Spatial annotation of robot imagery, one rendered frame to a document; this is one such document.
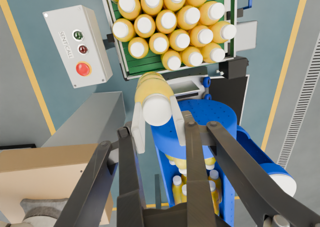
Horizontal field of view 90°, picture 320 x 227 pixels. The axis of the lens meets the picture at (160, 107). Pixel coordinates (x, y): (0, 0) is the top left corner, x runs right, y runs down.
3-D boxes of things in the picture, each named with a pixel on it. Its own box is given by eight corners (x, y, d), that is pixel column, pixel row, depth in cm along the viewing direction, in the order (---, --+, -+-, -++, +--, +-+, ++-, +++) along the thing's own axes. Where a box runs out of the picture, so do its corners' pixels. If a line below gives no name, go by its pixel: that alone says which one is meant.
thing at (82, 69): (80, 76, 46) (78, 77, 45) (75, 63, 45) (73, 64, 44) (92, 74, 46) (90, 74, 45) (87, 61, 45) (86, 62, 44)
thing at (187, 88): (168, 90, 68) (173, 101, 56) (167, 84, 67) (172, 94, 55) (192, 85, 68) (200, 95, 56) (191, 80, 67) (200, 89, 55)
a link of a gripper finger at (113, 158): (135, 161, 14) (103, 167, 14) (137, 130, 19) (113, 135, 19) (131, 147, 14) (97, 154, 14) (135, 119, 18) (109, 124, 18)
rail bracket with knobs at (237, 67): (213, 74, 69) (223, 81, 60) (212, 57, 66) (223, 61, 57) (235, 70, 69) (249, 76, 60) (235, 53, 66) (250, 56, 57)
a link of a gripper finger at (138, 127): (145, 153, 16) (137, 154, 16) (145, 120, 23) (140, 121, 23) (138, 128, 15) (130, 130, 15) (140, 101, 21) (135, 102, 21)
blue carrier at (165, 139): (176, 225, 104) (185, 289, 78) (150, 105, 68) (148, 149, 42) (220, 219, 103) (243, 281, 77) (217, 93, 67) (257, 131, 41)
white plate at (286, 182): (291, 207, 89) (289, 205, 90) (302, 171, 77) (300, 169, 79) (242, 215, 89) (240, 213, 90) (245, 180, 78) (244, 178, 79)
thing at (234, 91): (187, 181, 222) (189, 191, 208) (190, 74, 160) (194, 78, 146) (224, 178, 224) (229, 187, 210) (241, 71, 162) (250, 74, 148)
